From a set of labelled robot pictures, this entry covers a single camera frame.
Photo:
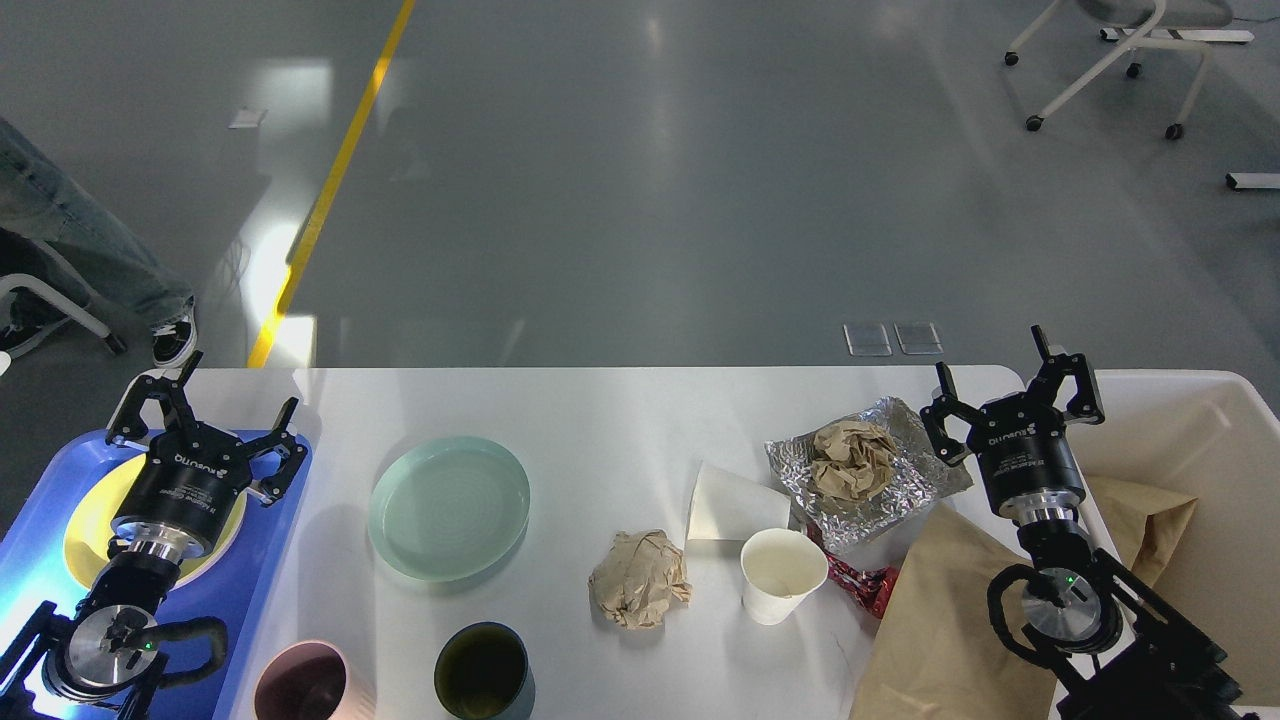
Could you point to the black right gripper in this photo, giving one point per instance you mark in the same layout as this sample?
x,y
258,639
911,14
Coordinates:
x,y
1025,455

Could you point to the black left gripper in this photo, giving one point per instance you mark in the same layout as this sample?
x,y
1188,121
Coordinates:
x,y
192,474

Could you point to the light green plate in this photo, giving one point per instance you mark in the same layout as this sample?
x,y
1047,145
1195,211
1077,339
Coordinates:
x,y
448,509

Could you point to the pink mug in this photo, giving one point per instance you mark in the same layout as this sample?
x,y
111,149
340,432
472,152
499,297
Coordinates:
x,y
313,680

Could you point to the dark green mug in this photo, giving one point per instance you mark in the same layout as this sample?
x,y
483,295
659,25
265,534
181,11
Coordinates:
x,y
484,672

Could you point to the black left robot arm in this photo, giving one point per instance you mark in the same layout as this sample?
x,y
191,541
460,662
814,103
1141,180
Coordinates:
x,y
114,651

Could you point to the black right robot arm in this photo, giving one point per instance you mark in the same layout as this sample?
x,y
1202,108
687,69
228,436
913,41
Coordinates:
x,y
1116,646

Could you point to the black white sneaker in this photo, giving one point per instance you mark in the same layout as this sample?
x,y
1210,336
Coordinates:
x,y
174,342

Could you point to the floor socket cover right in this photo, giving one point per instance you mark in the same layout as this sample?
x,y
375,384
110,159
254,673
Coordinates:
x,y
918,338

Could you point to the floor socket cover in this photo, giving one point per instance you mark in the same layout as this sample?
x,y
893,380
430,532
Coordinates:
x,y
867,339
918,338

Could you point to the floor socket cover left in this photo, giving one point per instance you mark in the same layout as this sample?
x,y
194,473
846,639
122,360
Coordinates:
x,y
867,339

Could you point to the crumpled paper on foil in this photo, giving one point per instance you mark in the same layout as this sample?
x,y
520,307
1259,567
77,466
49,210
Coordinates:
x,y
853,460

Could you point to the yellow plate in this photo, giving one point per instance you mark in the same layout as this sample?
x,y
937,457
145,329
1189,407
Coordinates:
x,y
86,540

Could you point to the brown paper in bin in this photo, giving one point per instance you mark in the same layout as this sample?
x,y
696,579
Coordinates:
x,y
1146,523

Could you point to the aluminium foil sheet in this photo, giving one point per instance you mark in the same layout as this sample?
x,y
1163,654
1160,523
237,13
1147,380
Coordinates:
x,y
919,478

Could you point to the beige plastic bin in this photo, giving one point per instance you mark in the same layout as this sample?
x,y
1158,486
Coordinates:
x,y
1211,436

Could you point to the red snack wrapper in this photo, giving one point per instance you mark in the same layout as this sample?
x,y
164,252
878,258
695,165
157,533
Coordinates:
x,y
870,589

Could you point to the blue plastic tray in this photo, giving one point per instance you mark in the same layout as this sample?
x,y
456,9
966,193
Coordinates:
x,y
234,589

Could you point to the brown paper bag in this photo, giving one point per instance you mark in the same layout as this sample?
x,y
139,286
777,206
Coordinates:
x,y
936,655

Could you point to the white chair base left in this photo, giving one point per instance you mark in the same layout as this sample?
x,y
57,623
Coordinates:
x,y
42,298

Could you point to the white paper cup upright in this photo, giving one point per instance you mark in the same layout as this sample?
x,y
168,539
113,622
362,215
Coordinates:
x,y
781,567

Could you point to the flattened white paper cup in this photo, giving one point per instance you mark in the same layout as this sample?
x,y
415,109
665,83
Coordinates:
x,y
727,507

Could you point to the white bar on floor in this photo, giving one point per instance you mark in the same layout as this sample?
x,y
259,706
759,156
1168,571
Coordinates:
x,y
1250,181

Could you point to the white office chair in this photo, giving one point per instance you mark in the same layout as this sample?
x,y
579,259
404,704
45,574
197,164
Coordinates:
x,y
1148,25

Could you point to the crumpled brown paper ball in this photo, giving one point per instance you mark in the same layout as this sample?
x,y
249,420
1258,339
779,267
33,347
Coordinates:
x,y
640,579

